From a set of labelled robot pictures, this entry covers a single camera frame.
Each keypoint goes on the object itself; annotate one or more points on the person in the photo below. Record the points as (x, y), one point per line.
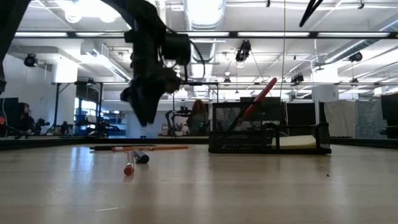
(198, 118)
(26, 121)

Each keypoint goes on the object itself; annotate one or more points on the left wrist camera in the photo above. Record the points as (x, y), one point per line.
(177, 48)

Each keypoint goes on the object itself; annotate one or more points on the yellow pencil with red eraser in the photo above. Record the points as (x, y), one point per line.
(129, 169)
(168, 148)

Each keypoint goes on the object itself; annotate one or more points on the black aluminium table frame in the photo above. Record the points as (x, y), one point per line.
(46, 141)

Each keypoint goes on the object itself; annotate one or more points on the white curtain panel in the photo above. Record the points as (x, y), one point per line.
(340, 118)

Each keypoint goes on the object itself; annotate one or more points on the grey curtain panel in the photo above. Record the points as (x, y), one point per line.
(370, 119)

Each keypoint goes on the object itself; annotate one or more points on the black marker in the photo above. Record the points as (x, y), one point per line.
(141, 158)

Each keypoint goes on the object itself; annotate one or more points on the black background robot arm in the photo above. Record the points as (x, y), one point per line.
(169, 119)

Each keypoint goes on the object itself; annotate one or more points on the silver ceiling air duct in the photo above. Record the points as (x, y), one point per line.
(203, 12)

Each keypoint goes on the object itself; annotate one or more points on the black wall monitor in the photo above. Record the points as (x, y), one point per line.
(9, 109)

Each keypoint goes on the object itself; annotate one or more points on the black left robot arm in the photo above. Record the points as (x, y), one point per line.
(12, 31)

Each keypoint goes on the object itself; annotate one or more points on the yellow sticky note pad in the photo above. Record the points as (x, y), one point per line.
(298, 141)

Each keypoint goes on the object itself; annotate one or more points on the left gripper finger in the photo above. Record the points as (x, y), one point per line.
(172, 81)
(144, 102)

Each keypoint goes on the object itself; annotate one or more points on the black mesh desk organizer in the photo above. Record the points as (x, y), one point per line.
(236, 143)

